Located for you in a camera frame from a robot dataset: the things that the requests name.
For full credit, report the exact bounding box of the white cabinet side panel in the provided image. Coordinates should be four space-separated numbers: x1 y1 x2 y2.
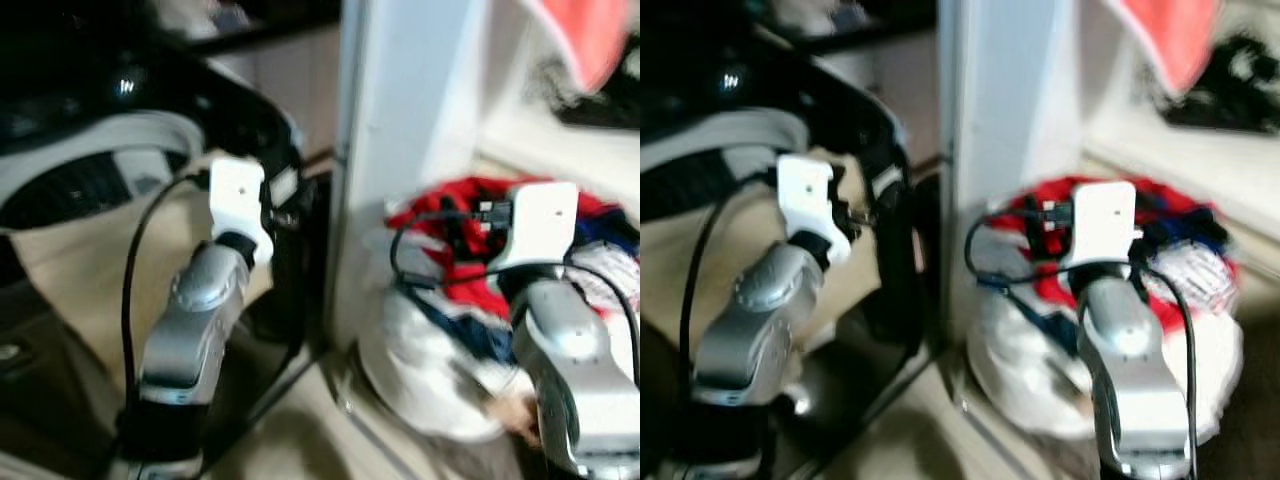
330 0 533 351
935 0 1131 343

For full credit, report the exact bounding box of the grey washer door gasket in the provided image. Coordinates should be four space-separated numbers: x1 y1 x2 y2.
640 108 813 203
0 110 207 231

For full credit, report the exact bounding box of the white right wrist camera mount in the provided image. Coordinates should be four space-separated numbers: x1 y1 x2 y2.
1060 180 1142 272
487 182 580 276

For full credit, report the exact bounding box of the white patterned garment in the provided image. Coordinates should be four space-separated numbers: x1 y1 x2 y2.
568 242 641 317
1140 240 1233 313

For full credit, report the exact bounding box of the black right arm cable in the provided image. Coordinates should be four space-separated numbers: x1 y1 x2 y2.
388 208 641 387
963 207 1200 480

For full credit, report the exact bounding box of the black crumpled cloth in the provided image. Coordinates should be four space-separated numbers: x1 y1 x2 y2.
535 38 641 131
1150 34 1280 133

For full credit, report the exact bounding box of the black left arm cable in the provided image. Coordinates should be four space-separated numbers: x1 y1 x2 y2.
120 170 213 421
678 184 787 403

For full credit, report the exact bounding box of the red garment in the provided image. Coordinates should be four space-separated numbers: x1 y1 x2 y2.
385 177 627 323
995 177 1241 313

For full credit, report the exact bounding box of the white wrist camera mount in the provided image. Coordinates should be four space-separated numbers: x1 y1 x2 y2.
777 155 852 264
1060 180 1142 272
487 182 580 276
208 157 276 266

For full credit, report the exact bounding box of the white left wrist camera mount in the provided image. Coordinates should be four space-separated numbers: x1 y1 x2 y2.
777 155 852 264
208 157 276 266

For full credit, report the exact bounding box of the dark blue garment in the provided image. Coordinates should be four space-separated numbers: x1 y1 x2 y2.
408 288 523 367
983 280 1088 353

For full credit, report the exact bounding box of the red hanging cloth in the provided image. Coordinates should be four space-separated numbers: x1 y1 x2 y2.
525 0 633 96
1110 0 1227 97

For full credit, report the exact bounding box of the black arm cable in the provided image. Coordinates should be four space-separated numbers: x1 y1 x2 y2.
120 170 213 421
678 184 787 403
963 207 1200 480
388 208 641 387

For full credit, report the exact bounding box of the white laundry basket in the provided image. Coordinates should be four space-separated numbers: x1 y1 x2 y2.
963 180 1247 443
355 180 641 446

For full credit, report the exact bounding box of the beige cloth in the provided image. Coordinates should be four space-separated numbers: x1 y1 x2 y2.
640 148 901 401
0 150 277 401

